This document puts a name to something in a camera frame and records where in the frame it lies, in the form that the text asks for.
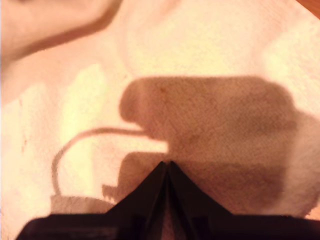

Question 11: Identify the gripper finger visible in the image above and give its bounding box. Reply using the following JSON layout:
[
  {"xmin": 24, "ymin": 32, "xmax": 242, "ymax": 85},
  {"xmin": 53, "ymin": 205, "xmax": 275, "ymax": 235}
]
[
  {"xmin": 167, "ymin": 161, "xmax": 235, "ymax": 240},
  {"xmin": 106, "ymin": 161, "xmax": 168, "ymax": 240}
]

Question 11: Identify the cream tea towel pink trim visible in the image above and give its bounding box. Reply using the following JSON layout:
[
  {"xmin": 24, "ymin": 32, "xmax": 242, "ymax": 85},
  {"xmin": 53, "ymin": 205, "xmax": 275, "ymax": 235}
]
[{"xmin": 0, "ymin": 0, "xmax": 320, "ymax": 240}]

